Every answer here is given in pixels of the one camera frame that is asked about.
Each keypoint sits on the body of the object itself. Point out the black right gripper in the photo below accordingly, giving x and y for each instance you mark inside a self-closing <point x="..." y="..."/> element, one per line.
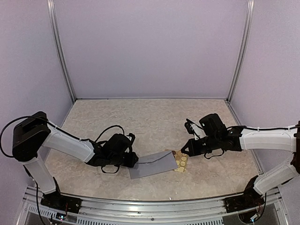
<point x="193" y="151"/>

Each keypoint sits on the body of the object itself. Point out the right aluminium frame post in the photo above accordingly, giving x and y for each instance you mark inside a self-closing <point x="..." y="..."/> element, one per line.
<point x="242" y="50"/>

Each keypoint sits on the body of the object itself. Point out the brown sticker sheet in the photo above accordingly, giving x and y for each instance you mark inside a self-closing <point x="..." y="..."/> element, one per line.
<point x="181" y="160"/>

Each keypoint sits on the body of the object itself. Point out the left aluminium frame post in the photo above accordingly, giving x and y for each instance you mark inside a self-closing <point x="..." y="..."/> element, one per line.
<point x="59" y="50"/>

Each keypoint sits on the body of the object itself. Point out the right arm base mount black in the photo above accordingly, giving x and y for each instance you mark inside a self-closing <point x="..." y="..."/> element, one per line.
<point x="250" y="198"/>

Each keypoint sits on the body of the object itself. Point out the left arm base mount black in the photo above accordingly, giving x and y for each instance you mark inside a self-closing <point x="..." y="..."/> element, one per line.
<point x="56" y="200"/>

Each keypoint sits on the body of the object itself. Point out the aluminium frame post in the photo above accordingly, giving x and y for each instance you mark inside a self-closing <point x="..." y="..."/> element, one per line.
<point x="59" y="50"/>
<point x="242" y="50"/>

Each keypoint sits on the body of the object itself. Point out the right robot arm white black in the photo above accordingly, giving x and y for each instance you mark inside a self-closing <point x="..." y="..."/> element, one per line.
<point x="212" y="134"/>

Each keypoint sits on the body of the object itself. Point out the grey envelope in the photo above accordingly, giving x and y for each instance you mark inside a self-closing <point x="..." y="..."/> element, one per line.
<point x="153" y="164"/>

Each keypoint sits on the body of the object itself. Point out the front aluminium rail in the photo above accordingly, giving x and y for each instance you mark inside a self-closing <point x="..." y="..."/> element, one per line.
<point x="205" y="211"/>

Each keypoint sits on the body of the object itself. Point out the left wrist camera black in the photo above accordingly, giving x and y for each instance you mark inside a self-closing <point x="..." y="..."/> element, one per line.
<point x="131" y="137"/>

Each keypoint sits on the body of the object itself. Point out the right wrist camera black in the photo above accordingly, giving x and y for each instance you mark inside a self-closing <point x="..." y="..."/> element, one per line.
<point x="193" y="129"/>

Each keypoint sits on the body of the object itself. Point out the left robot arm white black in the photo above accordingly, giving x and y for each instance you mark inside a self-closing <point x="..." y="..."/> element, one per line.
<point x="36" y="132"/>

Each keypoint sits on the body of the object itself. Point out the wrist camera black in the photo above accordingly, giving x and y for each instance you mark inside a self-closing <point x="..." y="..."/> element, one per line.
<point x="193" y="129"/>
<point x="131" y="137"/>

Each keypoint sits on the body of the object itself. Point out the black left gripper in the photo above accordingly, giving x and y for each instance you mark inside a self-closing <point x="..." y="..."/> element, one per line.
<point x="131" y="162"/>

